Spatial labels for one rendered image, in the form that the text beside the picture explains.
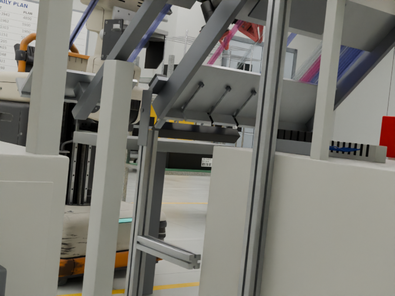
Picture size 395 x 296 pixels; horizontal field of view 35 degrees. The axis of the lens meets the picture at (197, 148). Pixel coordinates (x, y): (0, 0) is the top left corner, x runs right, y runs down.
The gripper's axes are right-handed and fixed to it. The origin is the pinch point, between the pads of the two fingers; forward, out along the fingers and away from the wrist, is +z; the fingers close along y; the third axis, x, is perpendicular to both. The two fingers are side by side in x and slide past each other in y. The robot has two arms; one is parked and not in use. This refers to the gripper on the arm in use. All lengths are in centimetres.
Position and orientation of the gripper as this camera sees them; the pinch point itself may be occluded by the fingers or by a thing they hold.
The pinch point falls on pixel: (258, 39)
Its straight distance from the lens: 193.5
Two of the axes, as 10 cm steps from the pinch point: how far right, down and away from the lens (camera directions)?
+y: 7.8, 0.7, 6.3
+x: -5.5, 5.7, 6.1
